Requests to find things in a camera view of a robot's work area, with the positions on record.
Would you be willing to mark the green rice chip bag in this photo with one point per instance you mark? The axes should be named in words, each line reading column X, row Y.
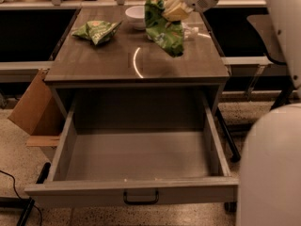
column 154, row 14

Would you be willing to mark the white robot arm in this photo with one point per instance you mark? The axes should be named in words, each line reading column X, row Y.
column 269, row 192

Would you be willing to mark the grey cabinet counter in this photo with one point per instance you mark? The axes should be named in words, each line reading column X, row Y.
column 131, row 59

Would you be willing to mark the crumpled green chip bag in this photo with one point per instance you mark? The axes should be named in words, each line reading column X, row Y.
column 98, row 32

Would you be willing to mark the grey open drawer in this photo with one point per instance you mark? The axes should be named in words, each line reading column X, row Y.
column 137, row 140

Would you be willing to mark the clear plastic water bottle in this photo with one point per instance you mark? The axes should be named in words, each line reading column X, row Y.
column 190, row 32

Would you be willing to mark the white bowl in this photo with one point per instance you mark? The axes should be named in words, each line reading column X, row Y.
column 136, row 17

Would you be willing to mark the black table leg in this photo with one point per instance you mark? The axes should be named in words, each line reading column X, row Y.
column 235, row 153

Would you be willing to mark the brown cardboard box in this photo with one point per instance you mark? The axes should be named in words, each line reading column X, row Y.
column 38, row 115

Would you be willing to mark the black drawer handle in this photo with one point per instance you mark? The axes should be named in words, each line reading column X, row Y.
column 140, row 197

